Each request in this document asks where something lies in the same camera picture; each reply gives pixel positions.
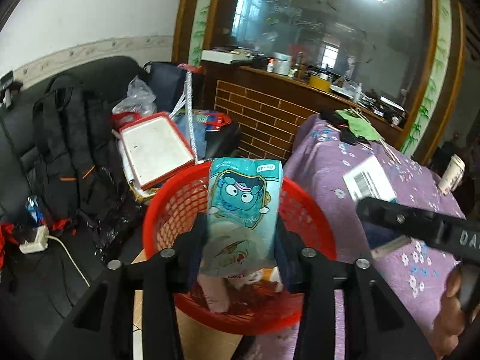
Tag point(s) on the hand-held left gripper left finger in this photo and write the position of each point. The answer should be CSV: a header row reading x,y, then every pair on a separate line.
x,y
195,262

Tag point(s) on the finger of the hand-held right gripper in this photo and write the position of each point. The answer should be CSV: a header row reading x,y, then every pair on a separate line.
x,y
401,223

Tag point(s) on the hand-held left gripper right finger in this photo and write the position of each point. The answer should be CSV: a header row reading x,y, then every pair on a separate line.
x,y
283,266

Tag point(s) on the red plastic basket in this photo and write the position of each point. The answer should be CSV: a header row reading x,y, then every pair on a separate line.
x,y
311,232

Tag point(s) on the white barcode box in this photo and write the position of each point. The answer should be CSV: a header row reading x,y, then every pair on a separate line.
x,y
369,178

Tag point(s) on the teal tissue packet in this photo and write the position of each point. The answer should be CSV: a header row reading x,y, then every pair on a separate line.
x,y
243,202

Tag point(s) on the person's right hand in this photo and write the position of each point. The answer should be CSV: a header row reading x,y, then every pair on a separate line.
x,y
446,322

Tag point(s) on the pink cloth item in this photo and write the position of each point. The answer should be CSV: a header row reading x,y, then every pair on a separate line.
x,y
215,292

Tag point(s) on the white printed tumbler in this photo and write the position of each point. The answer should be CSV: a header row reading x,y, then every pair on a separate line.
x,y
452,174

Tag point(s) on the cardboard box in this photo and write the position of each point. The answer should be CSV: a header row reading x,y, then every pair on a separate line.
x,y
195,330

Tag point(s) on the purple floral tablecloth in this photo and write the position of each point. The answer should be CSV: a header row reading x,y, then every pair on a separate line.
x,y
322,165

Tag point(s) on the green knitted cloth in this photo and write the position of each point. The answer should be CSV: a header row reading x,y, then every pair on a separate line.
x,y
358,125

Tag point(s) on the white tray red rim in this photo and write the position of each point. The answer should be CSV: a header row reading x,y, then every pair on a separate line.
x,y
153,150

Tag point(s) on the small black object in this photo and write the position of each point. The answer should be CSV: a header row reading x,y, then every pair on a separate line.
x,y
332,123

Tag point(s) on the red colourful shopping bag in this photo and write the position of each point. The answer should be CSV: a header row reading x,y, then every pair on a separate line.
x,y
210,118

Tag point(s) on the white patterned strip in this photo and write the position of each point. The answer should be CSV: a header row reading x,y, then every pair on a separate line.
x,y
189,112

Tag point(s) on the wooden counter brick front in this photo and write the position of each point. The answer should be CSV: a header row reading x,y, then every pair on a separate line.
x,y
262,112

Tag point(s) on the white power strip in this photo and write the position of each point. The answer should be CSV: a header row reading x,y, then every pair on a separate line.
x,y
33,240

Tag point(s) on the yellow box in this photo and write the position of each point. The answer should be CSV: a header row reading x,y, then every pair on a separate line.
x,y
318,81

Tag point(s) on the blue plastic packet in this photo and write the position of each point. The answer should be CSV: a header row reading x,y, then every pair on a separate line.
x,y
33,208

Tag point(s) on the black backpack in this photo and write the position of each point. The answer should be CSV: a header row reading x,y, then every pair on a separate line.
x,y
75,138

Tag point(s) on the crumpled clear plastic bag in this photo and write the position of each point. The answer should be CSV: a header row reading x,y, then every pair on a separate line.
x,y
135,97

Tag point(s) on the dark blue bag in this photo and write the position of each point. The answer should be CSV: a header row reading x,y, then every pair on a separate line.
x,y
168,82

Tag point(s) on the white round container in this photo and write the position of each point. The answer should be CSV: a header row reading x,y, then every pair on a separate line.
x,y
282,63

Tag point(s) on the black leather sofa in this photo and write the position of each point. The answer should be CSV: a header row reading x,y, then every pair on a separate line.
x,y
22,157

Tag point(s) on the wood framed glass partition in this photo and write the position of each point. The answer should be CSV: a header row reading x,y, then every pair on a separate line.
x,y
337,26

